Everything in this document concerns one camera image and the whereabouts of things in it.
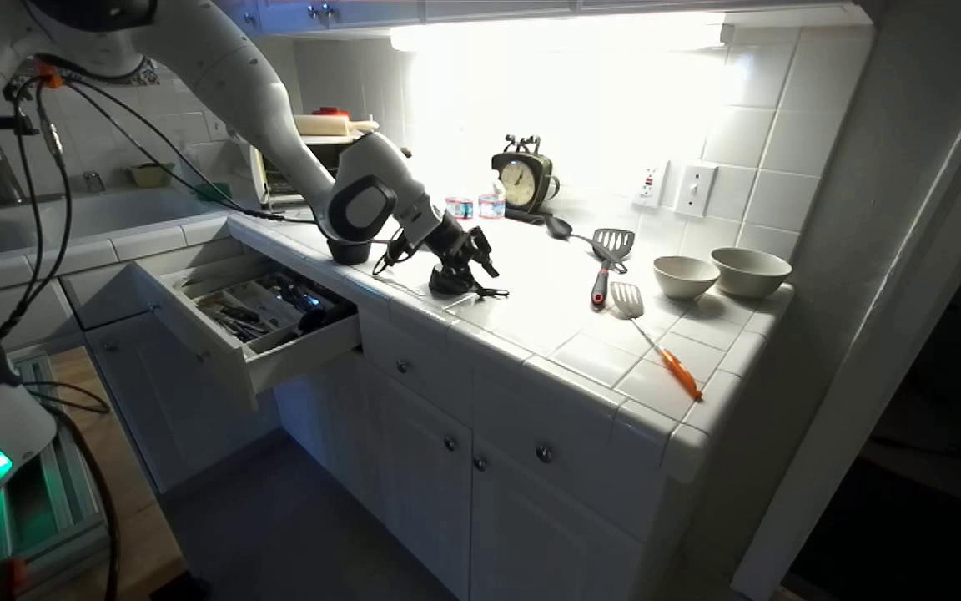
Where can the small teal dish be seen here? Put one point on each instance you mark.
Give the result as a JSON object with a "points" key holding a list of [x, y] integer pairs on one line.
{"points": [[211, 191]]}

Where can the robot mounting stand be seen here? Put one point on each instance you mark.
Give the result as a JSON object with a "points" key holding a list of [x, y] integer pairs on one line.
{"points": [[49, 501]]}

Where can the white open drawer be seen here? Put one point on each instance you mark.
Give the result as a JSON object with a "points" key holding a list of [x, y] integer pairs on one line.
{"points": [[281, 360]]}

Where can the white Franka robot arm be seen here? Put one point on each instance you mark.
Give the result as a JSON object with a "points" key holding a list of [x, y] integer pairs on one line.
{"points": [[267, 102]]}

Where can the black ladle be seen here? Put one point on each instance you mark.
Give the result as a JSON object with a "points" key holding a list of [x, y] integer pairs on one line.
{"points": [[560, 229]]}

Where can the white sink counter cabinet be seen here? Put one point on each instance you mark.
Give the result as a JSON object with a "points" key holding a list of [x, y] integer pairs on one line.
{"points": [[167, 412]]}

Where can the under-cabinet strip light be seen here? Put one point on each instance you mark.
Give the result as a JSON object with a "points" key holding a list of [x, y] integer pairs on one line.
{"points": [[570, 35]]}

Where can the black table clock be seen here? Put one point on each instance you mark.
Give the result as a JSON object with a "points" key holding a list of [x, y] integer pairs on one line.
{"points": [[533, 183]]}

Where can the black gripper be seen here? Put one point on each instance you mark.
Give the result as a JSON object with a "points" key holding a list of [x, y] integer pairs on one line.
{"points": [[453, 237]]}

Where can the round metal cabinet knob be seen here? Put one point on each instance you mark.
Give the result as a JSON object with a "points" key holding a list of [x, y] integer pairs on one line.
{"points": [[481, 457], [453, 443], [547, 453], [401, 365]]}

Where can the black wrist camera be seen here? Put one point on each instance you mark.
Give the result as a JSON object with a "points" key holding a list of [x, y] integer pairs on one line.
{"points": [[395, 255]]}

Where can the clear plastic water bottle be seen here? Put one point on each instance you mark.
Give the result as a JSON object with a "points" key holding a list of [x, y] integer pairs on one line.
{"points": [[492, 207]]}

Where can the blue upper cabinets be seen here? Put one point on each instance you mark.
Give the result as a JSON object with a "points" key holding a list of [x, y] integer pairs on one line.
{"points": [[636, 3]]}

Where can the black metal stand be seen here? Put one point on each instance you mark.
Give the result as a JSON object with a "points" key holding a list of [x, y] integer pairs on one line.
{"points": [[0, 138]]}

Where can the small green bowl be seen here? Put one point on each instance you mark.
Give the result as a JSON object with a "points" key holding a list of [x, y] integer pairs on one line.
{"points": [[149, 173]]}

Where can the white lower cabinets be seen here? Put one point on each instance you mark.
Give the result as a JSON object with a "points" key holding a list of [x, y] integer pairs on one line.
{"points": [[525, 523]]}

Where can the pink white carton box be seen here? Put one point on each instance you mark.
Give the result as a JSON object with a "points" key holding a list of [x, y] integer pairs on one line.
{"points": [[460, 207]]}

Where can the drawer cutlery tray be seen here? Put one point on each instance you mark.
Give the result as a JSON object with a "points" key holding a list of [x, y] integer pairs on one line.
{"points": [[260, 313]]}

